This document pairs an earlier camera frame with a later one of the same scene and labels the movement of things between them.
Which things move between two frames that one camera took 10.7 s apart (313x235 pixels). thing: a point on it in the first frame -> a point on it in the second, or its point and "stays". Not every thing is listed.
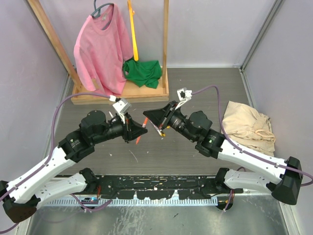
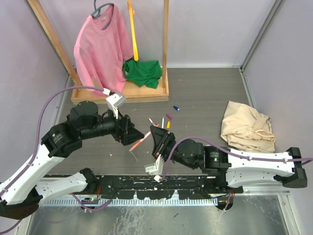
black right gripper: x=161 y=117 -> x=162 y=138
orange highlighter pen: x=144 y=126 -> x=139 y=141
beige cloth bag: x=248 y=129 stays
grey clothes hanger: x=97 y=13 stays
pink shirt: x=102 y=46 stays
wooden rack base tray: x=136 y=94 stays
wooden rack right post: x=165 y=39 stays
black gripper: x=122 y=107 -> x=114 y=101
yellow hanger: x=134 y=35 stays
